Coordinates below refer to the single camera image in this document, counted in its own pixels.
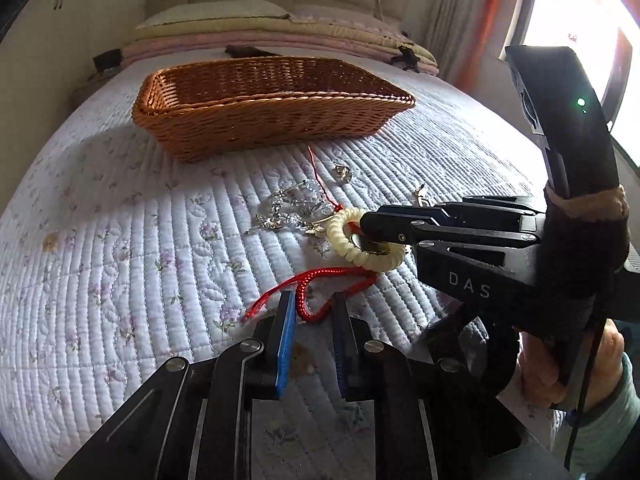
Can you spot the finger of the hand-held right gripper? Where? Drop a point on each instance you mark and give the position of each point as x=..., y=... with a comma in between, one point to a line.
x=385, y=225
x=495, y=206

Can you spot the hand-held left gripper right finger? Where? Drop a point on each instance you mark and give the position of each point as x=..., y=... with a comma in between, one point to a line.
x=341, y=350

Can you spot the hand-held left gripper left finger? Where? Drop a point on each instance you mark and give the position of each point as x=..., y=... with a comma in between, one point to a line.
x=284, y=345

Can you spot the brown wicker basket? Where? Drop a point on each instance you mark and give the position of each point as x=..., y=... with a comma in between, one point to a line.
x=260, y=105

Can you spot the person's right forearm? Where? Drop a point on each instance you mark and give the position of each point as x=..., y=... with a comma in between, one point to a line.
x=607, y=430

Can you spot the clear crystal bead jewelry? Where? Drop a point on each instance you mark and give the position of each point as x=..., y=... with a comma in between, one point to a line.
x=295, y=210

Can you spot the person's right hand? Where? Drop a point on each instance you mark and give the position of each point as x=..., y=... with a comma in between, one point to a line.
x=540, y=370

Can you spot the small gold clasp charm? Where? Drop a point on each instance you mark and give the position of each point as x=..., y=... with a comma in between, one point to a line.
x=421, y=197

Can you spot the small gold earring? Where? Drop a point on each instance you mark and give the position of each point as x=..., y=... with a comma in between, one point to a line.
x=343, y=173

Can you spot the dark cloth wrap tan trim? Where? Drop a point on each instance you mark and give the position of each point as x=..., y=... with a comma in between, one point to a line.
x=585, y=240

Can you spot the window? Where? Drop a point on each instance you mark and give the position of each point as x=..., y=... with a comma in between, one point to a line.
x=565, y=15

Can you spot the orange curtain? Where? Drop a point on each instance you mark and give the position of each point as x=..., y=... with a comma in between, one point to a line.
x=495, y=5

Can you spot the grey curtain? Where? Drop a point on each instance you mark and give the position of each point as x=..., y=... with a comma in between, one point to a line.
x=460, y=15

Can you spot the dark brown object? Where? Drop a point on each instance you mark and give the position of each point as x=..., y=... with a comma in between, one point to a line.
x=407, y=57
x=107, y=60
x=250, y=51

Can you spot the white quilted floral bedspread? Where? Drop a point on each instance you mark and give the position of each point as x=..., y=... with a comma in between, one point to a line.
x=125, y=240

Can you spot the lilac striped pillow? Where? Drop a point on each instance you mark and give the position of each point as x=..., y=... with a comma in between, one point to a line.
x=345, y=24

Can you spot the folded beige quilt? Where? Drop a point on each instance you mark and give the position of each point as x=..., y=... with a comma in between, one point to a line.
x=280, y=34

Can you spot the folded pink quilt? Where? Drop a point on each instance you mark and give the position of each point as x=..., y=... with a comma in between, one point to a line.
x=250, y=47

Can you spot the cream floral pillow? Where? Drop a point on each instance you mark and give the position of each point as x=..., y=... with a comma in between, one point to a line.
x=215, y=12

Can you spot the white wardrobe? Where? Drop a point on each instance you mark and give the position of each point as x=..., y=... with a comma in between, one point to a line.
x=30, y=5

